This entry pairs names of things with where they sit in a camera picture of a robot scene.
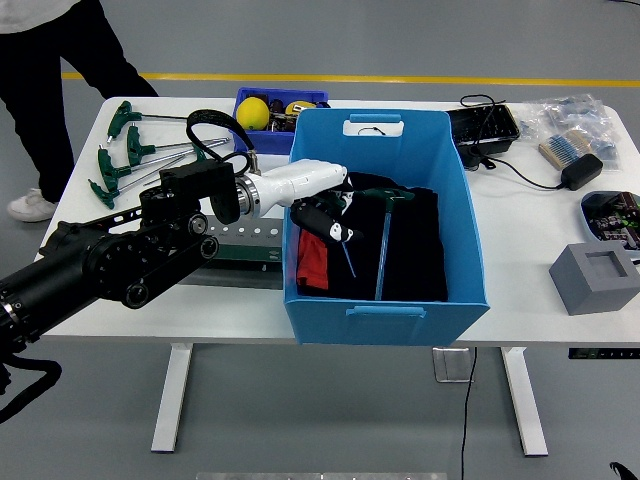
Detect yellow ball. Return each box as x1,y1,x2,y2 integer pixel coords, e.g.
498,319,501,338
235,96,271,132

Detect dark blue parts bin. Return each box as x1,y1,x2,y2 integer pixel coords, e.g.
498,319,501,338
232,86,330,156

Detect black hanging cable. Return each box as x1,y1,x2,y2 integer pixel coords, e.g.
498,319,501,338
458,347,479,480

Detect resistor tape strip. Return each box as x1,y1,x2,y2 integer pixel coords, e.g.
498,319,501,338
538,128,596,172

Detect red cloth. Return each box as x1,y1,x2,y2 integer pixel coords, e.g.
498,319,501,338
295,229,330,292

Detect green grey hex key stand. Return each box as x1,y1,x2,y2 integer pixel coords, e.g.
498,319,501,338
199,217,285,291

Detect black cloth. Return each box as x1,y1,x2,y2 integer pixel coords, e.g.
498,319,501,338
298,170,450,303

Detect black adapter cable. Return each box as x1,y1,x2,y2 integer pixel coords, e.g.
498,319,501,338
458,93,566,192

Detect white table leg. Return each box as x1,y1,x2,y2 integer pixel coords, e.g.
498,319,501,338
150,343,195,455
499,347,550,457

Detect large green T-handle hex key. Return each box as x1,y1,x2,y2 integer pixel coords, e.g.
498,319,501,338
353,186,417,301

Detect metal floor box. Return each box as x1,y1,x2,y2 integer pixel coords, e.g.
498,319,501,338
432,347,476,384

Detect clear plastic component bags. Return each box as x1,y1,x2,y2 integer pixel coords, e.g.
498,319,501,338
517,93,624,171

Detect black plastic tray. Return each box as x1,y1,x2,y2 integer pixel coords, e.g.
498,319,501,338
446,104,522,170

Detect light blue tray with electronics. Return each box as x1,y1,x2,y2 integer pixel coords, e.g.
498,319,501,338
579,189,640,261

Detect black power adapter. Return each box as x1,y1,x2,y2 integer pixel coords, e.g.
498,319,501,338
559,153,605,192

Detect person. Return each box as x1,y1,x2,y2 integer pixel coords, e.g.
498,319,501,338
0,0,160,224

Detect small green T-handle hex key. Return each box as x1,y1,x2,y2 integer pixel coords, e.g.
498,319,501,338
319,192,358,280

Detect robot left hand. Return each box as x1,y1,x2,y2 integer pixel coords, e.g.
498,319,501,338
253,158,369,246

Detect yellow tape measure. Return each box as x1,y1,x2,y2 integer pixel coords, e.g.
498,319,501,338
284,99,320,119

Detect black table control panel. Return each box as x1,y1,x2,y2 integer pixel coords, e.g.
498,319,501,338
567,347,640,360

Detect blue folding storage box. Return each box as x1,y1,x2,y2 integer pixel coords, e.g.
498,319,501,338
282,107,492,347

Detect grey block with square recess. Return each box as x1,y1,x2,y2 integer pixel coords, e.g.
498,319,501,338
548,242,640,317

